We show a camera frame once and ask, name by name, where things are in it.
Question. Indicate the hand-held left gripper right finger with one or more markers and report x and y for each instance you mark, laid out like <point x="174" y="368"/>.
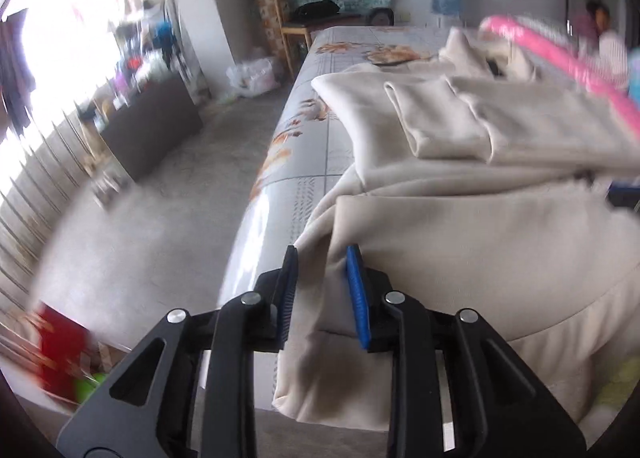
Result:
<point x="359" y="303"/>

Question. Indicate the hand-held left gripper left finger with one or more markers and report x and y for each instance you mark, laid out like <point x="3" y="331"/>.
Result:
<point x="286" y="298"/>

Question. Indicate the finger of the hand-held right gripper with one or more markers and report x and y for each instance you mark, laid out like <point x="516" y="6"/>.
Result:
<point x="624" y="195"/>

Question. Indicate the beige zip jacket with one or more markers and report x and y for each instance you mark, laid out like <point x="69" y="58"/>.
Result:
<point x="450" y="218"/>

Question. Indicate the floral plaid tablecloth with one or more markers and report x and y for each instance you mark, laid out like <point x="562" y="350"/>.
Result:
<point x="295" y="148"/>

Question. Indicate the pink floral fleece blanket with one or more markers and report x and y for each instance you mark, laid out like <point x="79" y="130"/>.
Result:
<point x="550" y="53"/>

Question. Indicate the green fluffy cloth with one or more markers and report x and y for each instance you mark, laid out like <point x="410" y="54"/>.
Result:
<point x="620" y="388"/>

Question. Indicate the green paper bag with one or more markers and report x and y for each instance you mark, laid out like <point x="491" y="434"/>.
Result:
<point x="90" y="388"/>

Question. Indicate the dark low cabinet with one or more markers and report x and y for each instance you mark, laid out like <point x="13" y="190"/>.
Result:
<point x="155" y="123"/>

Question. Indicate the white plastic bag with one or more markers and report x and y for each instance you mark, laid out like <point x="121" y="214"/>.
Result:
<point x="252" y="78"/>

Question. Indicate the red gift bag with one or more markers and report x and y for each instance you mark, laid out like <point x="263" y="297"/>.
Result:
<point x="62" y="348"/>

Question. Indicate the wooden chair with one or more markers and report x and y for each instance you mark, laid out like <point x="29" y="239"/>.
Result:
<point x="292" y="33"/>

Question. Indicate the metal window railing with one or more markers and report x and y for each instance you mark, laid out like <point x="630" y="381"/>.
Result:
<point x="30" y="218"/>

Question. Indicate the clutter of bottles and bags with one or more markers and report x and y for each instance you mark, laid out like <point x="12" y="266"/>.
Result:
<point x="140" y="53"/>

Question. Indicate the patterned carton stack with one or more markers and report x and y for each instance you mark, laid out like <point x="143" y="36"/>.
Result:
<point x="265" y="13"/>

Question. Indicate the grey fan heater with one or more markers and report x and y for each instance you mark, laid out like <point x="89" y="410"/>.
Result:
<point x="380" y="17"/>

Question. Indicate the black bag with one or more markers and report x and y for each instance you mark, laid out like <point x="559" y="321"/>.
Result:
<point x="315" y="11"/>

